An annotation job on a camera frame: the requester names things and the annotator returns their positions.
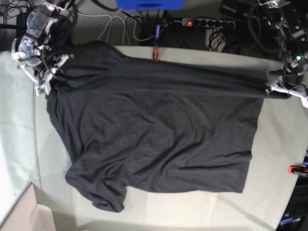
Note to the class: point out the black power strip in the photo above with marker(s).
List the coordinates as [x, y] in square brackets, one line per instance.
[208, 23]

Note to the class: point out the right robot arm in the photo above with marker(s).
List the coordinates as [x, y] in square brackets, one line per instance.
[29, 50]

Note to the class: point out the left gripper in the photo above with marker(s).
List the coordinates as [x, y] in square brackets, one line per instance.
[290, 82]

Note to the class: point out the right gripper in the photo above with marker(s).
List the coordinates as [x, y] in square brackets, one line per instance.
[42, 74]

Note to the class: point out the black equipment box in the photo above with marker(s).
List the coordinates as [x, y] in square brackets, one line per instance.
[295, 217]

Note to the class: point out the black t-shirt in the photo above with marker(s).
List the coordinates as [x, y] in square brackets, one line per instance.
[155, 126]

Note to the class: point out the red black clamp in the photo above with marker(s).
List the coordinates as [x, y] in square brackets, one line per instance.
[155, 55]
[298, 170]

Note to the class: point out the middle red black clamp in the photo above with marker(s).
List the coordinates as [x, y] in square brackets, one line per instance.
[155, 55]

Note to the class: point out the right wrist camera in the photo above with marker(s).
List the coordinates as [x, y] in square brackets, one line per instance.
[43, 89]

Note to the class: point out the right red black clamp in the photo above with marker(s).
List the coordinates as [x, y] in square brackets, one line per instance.
[298, 170]

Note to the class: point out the blue box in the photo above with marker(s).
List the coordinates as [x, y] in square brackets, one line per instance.
[149, 4]

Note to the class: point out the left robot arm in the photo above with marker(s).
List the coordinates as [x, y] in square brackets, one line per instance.
[292, 32]

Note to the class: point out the black round bag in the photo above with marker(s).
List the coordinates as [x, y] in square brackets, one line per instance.
[60, 33]

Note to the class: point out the cardboard box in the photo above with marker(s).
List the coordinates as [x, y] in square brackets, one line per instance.
[26, 214]

